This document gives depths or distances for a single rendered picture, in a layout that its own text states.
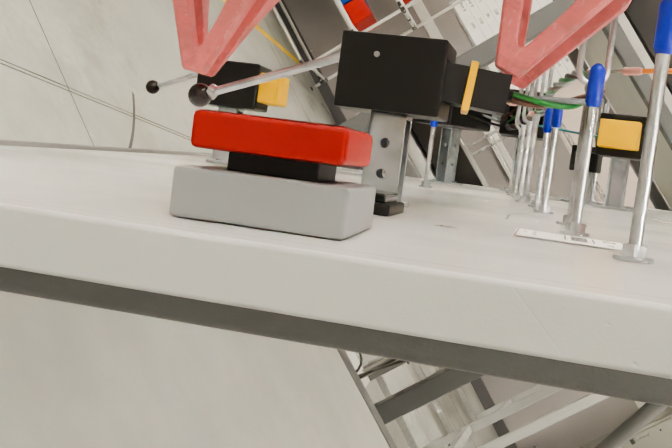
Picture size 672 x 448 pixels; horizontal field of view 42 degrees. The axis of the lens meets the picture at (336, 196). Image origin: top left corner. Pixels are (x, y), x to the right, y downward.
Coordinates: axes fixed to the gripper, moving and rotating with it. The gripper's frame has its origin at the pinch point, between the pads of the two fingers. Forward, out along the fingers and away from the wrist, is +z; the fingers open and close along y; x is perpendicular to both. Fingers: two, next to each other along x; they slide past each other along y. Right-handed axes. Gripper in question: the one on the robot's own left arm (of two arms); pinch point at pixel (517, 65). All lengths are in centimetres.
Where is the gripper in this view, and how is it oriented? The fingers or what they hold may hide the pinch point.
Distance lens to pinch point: 48.6
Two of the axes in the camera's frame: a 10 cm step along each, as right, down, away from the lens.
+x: -8.4, -5.0, 2.2
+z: -4.8, 8.7, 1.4
